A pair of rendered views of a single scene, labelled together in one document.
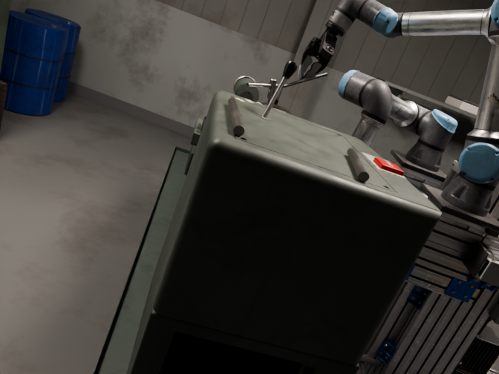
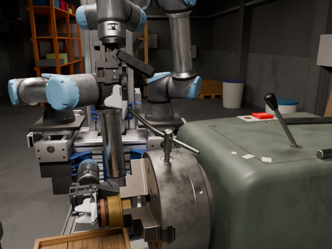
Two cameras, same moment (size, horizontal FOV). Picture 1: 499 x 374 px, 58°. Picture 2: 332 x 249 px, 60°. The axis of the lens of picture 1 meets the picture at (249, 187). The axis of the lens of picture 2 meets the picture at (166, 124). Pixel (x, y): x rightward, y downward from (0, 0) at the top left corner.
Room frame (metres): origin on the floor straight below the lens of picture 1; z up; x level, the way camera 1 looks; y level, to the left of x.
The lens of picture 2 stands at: (1.55, 0.75, 1.53)
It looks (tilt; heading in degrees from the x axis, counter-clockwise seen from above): 16 degrees down; 265
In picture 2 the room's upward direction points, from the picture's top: straight up
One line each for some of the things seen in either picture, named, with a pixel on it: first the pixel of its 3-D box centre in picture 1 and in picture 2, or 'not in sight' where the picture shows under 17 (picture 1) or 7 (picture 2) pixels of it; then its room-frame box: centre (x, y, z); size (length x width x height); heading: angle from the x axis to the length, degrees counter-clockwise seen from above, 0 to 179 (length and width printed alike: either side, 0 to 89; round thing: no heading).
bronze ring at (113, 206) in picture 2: not in sight; (114, 211); (1.63, 0.03, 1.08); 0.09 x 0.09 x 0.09; 10
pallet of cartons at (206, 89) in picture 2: not in sight; (206, 88); (-0.42, -7.84, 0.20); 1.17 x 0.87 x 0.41; 92
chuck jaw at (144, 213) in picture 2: not in sight; (146, 224); (1.55, 0.11, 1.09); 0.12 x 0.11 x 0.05; 100
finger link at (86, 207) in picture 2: not in sight; (85, 208); (1.71, 0.04, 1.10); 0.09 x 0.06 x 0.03; 99
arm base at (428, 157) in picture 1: (426, 153); (58, 111); (1.96, -0.66, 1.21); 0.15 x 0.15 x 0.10
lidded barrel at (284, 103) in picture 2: not in sight; (279, 118); (-0.75, -3.74, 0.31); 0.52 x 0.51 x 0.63; 2
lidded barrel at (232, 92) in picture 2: not in sight; (232, 93); (-0.70, -6.17, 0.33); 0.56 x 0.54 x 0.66; 94
